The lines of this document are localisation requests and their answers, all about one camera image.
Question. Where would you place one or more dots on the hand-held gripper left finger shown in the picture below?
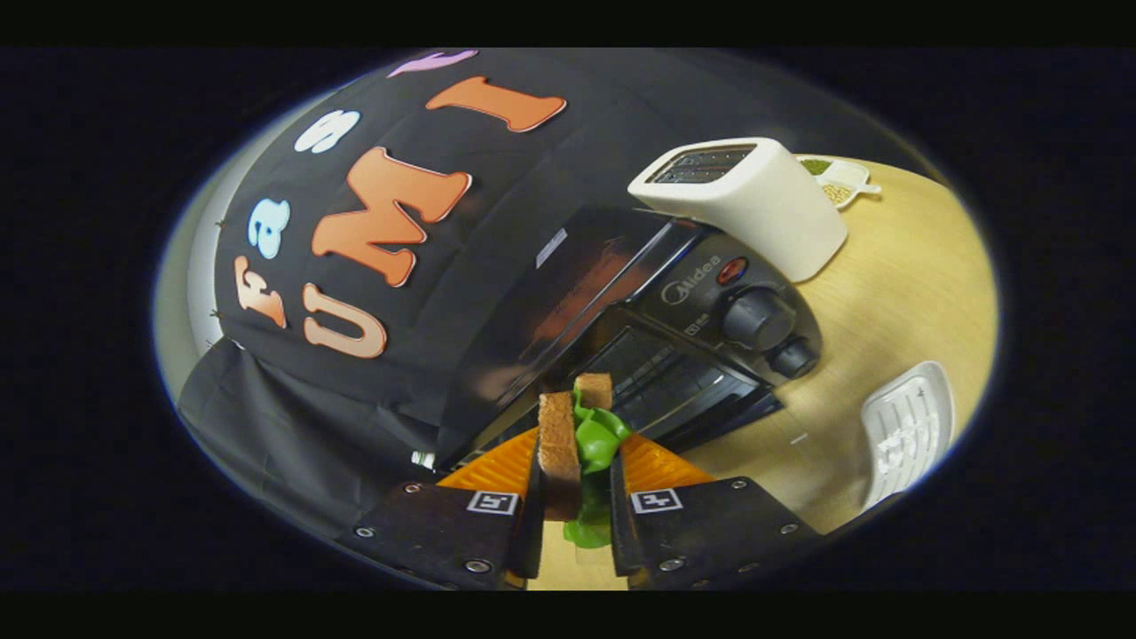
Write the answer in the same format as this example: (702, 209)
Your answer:
(530, 532)

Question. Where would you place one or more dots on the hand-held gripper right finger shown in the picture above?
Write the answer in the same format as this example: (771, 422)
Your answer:
(621, 532)

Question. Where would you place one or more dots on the toast and lettuce sandwich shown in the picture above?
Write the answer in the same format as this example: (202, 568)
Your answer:
(559, 453)

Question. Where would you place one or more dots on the black toaster oven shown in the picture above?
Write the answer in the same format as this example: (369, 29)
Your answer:
(568, 293)

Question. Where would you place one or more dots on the white pop-up toaster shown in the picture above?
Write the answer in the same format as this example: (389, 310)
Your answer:
(763, 213)

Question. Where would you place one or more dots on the white ribbed plastic tray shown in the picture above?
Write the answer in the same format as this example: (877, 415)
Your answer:
(905, 426)

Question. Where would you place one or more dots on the small white dish of beans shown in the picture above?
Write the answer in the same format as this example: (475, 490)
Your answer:
(839, 188)

